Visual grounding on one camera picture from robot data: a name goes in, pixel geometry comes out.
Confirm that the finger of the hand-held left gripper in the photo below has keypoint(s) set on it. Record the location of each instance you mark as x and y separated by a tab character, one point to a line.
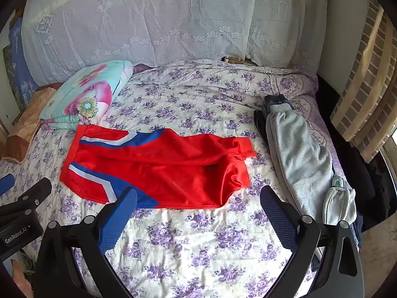
5	184
34	194

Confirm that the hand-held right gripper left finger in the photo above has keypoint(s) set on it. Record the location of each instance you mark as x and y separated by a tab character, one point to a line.
119	214

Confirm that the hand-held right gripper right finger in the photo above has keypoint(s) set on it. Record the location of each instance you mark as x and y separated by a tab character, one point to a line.
279	215

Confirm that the red pants with blue stripes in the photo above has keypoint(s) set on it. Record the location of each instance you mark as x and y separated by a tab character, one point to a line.
173	167

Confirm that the person's left hand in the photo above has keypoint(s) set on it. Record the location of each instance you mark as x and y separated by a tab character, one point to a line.
21	279

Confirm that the grey sweatpants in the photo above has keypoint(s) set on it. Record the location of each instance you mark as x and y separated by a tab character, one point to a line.
297	158

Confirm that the brown patterned pillow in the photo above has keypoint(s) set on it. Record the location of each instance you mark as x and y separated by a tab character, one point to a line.
28	118

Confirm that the purple floral bedsheet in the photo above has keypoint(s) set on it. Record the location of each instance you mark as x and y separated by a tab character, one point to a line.
186	245

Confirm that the black garment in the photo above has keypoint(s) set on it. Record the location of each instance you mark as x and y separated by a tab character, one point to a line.
261	127

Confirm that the dark cloth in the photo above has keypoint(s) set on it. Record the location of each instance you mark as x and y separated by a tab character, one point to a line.
359	167

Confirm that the folded floral quilt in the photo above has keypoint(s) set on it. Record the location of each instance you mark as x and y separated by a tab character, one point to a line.
90	94

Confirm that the dark blue jeans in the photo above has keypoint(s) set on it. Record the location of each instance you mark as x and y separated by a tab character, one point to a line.
277	101

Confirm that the blue patterned bedding stack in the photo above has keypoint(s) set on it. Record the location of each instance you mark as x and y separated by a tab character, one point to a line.
20	65

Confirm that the purple cloth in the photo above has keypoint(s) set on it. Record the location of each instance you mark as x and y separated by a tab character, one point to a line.
142	68

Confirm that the brick pattern curtain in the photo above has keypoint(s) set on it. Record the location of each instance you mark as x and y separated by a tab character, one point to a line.
369	83

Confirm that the wooden headboard piece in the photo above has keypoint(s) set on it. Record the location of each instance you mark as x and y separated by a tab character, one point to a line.
235	60

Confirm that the white lace cloth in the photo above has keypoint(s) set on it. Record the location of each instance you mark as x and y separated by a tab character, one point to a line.
161	21

